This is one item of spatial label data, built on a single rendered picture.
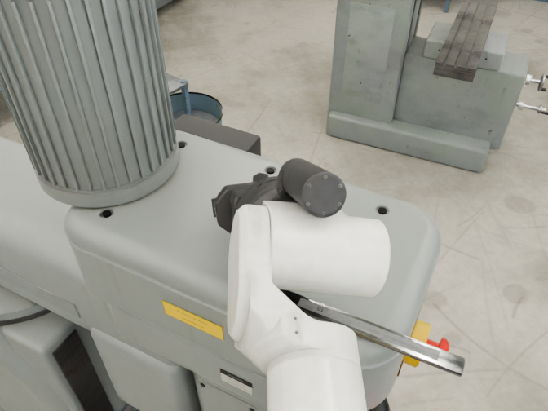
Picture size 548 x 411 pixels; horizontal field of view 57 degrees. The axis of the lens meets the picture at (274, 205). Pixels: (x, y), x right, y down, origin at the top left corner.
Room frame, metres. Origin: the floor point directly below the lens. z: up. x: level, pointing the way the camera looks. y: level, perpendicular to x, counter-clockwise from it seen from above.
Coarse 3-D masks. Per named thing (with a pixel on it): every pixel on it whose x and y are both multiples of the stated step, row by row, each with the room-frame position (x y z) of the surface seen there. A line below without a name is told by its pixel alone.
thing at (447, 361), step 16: (304, 304) 0.33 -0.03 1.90; (320, 304) 0.33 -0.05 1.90; (320, 320) 0.31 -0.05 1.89; (336, 320) 0.31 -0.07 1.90; (352, 320) 0.31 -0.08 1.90; (368, 336) 0.29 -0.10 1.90; (384, 336) 0.29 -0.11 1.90; (400, 336) 0.29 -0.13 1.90; (400, 352) 0.27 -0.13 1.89; (416, 352) 0.27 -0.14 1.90; (432, 352) 0.27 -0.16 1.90; (448, 352) 0.27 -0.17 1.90; (448, 368) 0.26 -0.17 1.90
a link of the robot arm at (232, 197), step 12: (264, 180) 0.39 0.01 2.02; (228, 192) 0.43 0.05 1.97; (240, 192) 0.41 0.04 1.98; (252, 192) 0.37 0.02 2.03; (216, 204) 0.42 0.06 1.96; (228, 204) 0.42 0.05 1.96; (240, 204) 0.37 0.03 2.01; (216, 216) 0.42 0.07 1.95; (228, 216) 0.41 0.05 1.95; (228, 228) 0.41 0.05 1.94
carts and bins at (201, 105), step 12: (168, 84) 2.69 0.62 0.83; (180, 84) 2.69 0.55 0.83; (180, 96) 2.93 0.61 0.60; (192, 96) 2.94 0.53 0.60; (204, 96) 2.92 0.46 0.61; (180, 108) 2.93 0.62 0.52; (192, 108) 2.94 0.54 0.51; (204, 108) 2.92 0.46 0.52; (216, 108) 2.85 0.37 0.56; (216, 120) 2.81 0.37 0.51
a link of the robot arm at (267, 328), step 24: (240, 216) 0.28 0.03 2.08; (264, 216) 0.28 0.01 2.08; (240, 240) 0.26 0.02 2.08; (264, 240) 0.25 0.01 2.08; (240, 264) 0.23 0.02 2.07; (264, 264) 0.23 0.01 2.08; (240, 288) 0.22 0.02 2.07; (264, 288) 0.22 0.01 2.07; (240, 312) 0.20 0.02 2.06; (264, 312) 0.20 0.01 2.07; (288, 312) 0.20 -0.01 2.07; (240, 336) 0.20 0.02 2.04; (264, 336) 0.19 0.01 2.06; (288, 336) 0.18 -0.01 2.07; (312, 336) 0.18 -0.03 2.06; (336, 336) 0.19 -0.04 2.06; (264, 360) 0.18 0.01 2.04
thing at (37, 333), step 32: (0, 288) 0.61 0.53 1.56; (0, 320) 0.55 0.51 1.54; (32, 320) 0.56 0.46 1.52; (64, 320) 0.56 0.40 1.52; (0, 352) 0.54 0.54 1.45; (32, 352) 0.51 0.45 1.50; (64, 352) 0.52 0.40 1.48; (96, 352) 0.58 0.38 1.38; (0, 384) 0.57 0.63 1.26; (32, 384) 0.52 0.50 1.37; (64, 384) 0.50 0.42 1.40; (96, 384) 0.55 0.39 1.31
